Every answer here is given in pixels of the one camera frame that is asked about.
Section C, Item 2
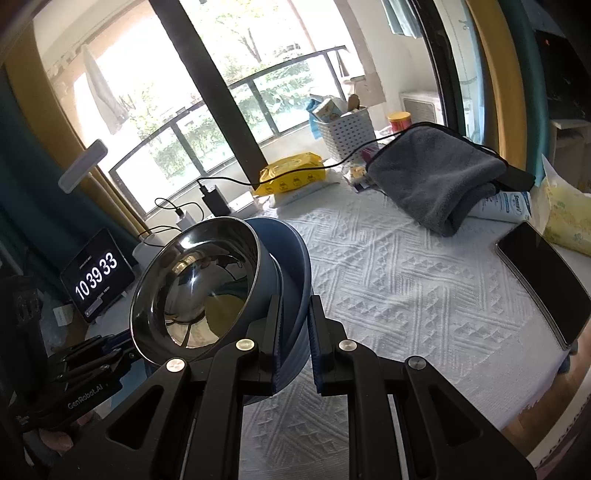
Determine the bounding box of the hanging white cloth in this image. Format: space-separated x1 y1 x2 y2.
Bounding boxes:
83 46 127 134

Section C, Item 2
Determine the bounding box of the white box device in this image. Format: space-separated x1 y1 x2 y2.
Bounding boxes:
134 230 174 266

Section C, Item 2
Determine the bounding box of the blue packet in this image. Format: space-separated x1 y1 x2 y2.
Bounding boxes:
308 95 349 137

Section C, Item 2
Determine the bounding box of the white woven basket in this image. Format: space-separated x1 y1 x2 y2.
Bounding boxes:
318 106 379 164

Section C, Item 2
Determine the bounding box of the yellow tissue pack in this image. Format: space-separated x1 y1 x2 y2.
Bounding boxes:
538 154 591 259

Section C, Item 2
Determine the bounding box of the white balcony appliance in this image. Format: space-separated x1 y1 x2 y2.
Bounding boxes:
399 91 476 139

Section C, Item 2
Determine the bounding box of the light blue steel bowl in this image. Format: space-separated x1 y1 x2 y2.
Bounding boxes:
129 217 282 363

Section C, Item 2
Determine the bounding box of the black power bank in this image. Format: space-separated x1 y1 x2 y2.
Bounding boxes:
201 185 229 215

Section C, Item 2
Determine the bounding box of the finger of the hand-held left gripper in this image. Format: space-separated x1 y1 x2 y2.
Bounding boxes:
53 348 144 385
48 332 134 365

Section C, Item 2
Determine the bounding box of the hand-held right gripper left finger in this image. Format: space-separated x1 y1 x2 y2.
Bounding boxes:
48 293 284 480

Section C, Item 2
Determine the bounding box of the black door frame post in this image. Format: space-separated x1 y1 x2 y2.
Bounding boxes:
416 0 485 144
148 0 278 181

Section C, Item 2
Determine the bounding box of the dark blue curtain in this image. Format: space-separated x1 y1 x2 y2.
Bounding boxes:
0 69 139 287

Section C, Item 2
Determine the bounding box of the white side desk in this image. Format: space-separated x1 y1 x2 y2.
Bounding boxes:
549 119 591 185

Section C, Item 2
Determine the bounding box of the white desk lamp head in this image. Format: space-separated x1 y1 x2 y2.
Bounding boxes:
58 139 108 193

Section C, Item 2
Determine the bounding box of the white flat packet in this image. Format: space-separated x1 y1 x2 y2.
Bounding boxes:
270 178 342 206

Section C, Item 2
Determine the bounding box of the person's left hand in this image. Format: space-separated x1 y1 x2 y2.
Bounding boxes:
39 412 96 454

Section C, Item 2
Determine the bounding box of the balcony railing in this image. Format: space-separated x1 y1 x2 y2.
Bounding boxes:
108 45 365 195

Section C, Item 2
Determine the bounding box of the yellow curtain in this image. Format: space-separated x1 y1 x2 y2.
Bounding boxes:
464 0 532 183
0 23 153 241

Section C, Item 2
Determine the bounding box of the black monitor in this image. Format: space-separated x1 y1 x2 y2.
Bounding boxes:
533 28 591 121

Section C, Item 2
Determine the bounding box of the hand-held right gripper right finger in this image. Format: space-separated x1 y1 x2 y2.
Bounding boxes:
308 294 539 480

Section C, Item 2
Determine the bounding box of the grey folded towel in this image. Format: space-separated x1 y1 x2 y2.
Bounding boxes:
366 126 509 237

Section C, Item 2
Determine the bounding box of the teal curtain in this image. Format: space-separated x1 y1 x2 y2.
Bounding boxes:
499 0 552 178

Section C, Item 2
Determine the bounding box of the black smartphone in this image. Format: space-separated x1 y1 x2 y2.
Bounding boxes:
495 222 591 350

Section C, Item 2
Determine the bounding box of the large blue bowl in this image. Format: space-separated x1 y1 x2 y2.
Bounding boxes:
143 218 314 407

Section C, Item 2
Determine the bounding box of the white textured tablecloth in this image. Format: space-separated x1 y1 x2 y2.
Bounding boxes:
83 182 583 480

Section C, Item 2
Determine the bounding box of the tablet with clock display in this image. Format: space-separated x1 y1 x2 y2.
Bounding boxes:
60 228 136 324

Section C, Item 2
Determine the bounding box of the hanging light blue garment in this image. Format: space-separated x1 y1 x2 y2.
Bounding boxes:
383 0 423 38

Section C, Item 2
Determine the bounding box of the yellow wipes pack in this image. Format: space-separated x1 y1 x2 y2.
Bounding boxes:
259 152 326 197

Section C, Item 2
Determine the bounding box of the black charger cable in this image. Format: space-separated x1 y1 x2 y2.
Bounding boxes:
139 198 185 241

